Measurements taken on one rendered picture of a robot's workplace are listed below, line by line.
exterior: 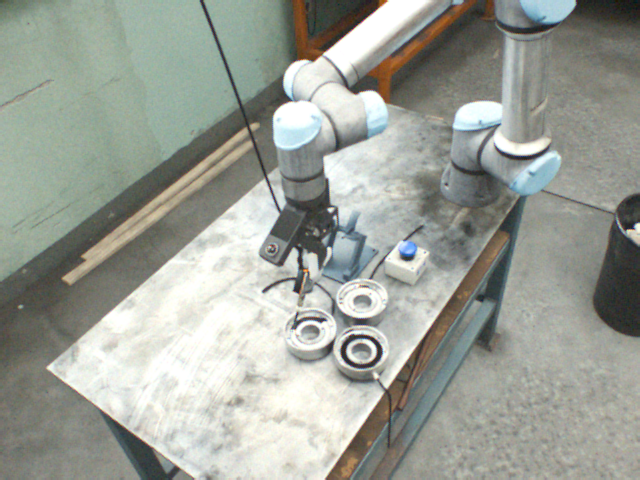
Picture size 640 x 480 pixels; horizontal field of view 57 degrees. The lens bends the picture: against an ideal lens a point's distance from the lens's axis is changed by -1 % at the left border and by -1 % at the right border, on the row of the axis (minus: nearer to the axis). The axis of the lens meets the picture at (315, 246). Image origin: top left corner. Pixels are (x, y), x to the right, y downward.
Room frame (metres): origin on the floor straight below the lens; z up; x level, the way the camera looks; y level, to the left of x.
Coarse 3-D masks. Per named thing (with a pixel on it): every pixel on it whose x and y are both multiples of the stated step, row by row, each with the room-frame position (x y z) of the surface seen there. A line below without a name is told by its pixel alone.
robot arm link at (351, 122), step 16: (320, 96) 0.89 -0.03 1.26; (336, 96) 0.87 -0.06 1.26; (352, 96) 0.87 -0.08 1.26; (368, 96) 0.86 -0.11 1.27; (336, 112) 0.82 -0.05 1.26; (352, 112) 0.83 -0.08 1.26; (368, 112) 0.83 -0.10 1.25; (384, 112) 0.84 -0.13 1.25; (336, 128) 0.80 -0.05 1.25; (352, 128) 0.81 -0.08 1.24; (368, 128) 0.82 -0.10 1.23; (384, 128) 0.84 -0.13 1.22; (336, 144) 0.79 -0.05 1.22; (352, 144) 0.81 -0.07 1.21
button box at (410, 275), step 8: (392, 256) 0.90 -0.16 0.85; (400, 256) 0.90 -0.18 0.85; (416, 256) 0.90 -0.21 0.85; (424, 256) 0.89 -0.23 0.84; (392, 264) 0.88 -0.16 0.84; (400, 264) 0.88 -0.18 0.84; (408, 264) 0.87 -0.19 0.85; (416, 264) 0.87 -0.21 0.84; (424, 264) 0.89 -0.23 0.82; (392, 272) 0.88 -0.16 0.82; (400, 272) 0.87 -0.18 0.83; (408, 272) 0.86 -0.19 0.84; (416, 272) 0.86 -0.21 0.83; (400, 280) 0.87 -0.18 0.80; (408, 280) 0.86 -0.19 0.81; (416, 280) 0.86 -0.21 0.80
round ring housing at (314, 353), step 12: (300, 312) 0.78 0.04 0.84; (312, 312) 0.78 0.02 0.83; (324, 312) 0.77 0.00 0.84; (288, 324) 0.75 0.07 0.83; (300, 324) 0.75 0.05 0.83; (312, 324) 0.75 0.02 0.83; (288, 336) 0.72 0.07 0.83; (300, 336) 0.72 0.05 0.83; (336, 336) 0.72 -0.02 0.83; (288, 348) 0.70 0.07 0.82; (300, 348) 0.69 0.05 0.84; (312, 348) 0.68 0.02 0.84; (324, 348) 0.68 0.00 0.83
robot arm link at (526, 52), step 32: (512, 0) 0.97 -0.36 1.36; (544, 0) 0.93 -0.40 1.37; (512, 32) 0.97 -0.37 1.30; (544, 32) 0.96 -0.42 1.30; (512, 64) 0.99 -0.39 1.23; (544, 64) 0.98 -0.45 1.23; (512, 96) 1.00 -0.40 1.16; (544, 96) 0.99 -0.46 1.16; (512, 128) 1.00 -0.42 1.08; (544, 128) 1.02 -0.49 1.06; (512, 160) 0.99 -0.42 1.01; (544, 160) 0.97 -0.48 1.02
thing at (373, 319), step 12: (348, 288) 0.84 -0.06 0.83; (372, 288) 0.83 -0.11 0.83; (384, 288) 0.82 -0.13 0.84; (348, 300) 0.80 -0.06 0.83; (360, 300) 0.82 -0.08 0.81; (372, 300) 0.80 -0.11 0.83; (384, 300) 0.80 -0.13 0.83; (360, 312) 0.77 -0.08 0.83; (384, 312) 0.76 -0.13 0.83; (360, 324) 0.75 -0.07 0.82; (372, 324) 0.75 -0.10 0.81
